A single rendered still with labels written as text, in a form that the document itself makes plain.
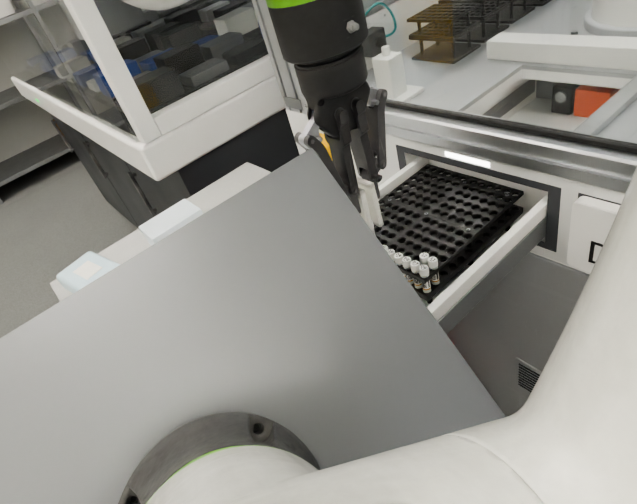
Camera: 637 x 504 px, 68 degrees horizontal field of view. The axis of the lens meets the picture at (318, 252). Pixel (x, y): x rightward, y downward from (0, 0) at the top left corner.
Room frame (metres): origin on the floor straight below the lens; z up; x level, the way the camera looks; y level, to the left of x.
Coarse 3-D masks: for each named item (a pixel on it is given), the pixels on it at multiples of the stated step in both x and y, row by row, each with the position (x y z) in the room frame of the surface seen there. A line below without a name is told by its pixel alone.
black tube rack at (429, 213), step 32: (416, 192) 0.61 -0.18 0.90; (448, 192) 0.59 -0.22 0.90; (480, 192) 0.57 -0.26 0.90; (512, 192) 0.54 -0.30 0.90; (384, 224) 0.60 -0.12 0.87; (416, 224) 0.54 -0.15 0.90; (448, 224) 0.51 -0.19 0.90; (480, 224) 0.49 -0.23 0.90; (416, 256) 0.47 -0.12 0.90; (448, 256) 0.45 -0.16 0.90; (416, 288) 0.44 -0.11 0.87
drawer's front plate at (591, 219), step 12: (576, 204) 0.44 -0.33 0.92; (588, 204) 0.43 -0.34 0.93; (600, 204) 0.42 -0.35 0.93; (612, 204) 0.42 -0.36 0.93; (576, 216) 0.44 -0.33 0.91; (588, 216) 0.43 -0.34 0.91; (600, 216) 0.41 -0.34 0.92; (612, 216) 0.40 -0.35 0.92; (576, 228) 0.44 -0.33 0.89; (588, 228) 0.42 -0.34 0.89; (600, 228) 0.41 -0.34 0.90; (576, 240) 0.44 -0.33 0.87; (588, 240) 0.42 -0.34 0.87; (600, 240) 0.41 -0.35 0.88; (576, 252) 0.43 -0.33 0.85; (588, 252) 0.42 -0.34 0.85; (576, 264) 0.43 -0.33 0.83; (588, 264) 0.42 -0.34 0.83
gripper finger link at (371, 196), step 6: (360, 180) 0.52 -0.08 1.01; (366, 180) 0.52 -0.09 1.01; (360, 186) 0.52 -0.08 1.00; (366, 186) 0.51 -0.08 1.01; (372, 186) 0.50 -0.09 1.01; (366, 192) 0.51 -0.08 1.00; (372, 192) 0.50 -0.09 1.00; (366, 198) 0.51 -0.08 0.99; (372, 198) 0.50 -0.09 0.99; (372, 204) 0.51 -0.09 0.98; (378, 204) 0.50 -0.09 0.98; (372, 210) 0.51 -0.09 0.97; (378, 210) 0.50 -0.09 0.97; (372, 216) 0.51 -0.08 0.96; (378, 216) 0.50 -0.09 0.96; (378, 222) 0.50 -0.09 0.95
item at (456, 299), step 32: (416, 160) 0.72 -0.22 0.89; (384, 192) 0.67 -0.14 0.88; (544, 192) 0.53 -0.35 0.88; (512, 224) 0.54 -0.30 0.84; (544, 224) 0.49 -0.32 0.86; (480, 256) 0.50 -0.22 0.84; (512, 256) 0.45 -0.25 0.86; (448, 288) 0.40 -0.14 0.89; (480, 288) 0.42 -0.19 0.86; (448, 320) 0.38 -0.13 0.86
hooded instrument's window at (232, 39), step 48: (0, 0) 1.86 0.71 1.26; (48, 0) 1.30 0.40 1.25; (96, 0) 1.24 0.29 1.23; (192, 0) 1.34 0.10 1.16; (240, 0) 1.41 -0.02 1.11; (0, 48) 2.55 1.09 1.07; (48, 48) 1.59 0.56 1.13; (144, 48) 1.26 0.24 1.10; (192, 48) 1.32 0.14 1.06; (240, 48) 1.38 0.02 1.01; (96, 96) 1.36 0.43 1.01; (144, 96) 1.24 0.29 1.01
